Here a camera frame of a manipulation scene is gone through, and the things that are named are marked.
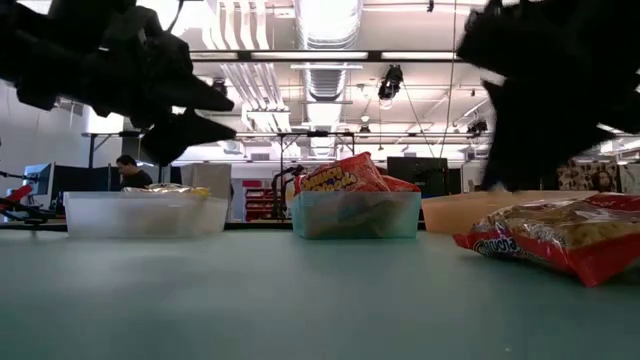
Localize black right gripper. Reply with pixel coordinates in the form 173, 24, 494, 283
457, 0, 640, 194

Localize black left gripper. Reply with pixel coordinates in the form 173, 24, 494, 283
94, 34, 238, 167

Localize red beef ramen packet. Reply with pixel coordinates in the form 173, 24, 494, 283
453, 192, 640, 288

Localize orange Saucy Noods packet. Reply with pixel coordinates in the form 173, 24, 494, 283
382, 174, 421, 194
294, 151, 391, 195

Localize floral patterned curtain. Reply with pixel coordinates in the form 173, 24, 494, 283
557, 159, 621, 194

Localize grey cabinet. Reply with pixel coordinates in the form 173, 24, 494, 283
179, 163, 233, 201

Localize person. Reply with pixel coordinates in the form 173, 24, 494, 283
115, 154, 155, 191
591, 169, 619, 194

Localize orange plastic bin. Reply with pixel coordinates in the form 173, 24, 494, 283
421, 189, 599, 235

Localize red storage bins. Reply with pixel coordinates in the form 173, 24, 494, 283
242, 179, 281, 222

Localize clear plastic bin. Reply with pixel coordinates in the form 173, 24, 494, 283
63, 191, 230, 240

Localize black monitor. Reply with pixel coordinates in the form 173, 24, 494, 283
386, 156, 450, 194

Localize blue lit monitor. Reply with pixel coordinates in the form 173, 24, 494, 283
23, 162, 55, 199

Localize teal plastic bin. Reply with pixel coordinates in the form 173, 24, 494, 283
290, 190, 423, 240

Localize green table mat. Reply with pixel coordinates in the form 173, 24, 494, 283
0, 227, 640, 360

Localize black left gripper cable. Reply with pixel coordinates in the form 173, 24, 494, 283
167, 0, 187, 32

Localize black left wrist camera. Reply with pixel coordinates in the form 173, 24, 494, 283
97, 4, 169, 51

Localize black aluminium rig frame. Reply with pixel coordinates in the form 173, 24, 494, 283
0, 221, 294, 232

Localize black overhead camera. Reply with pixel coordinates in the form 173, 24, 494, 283
377, 63, 405, 109

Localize silver ventilation duct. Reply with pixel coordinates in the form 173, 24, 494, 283
293, 0, 365, 104

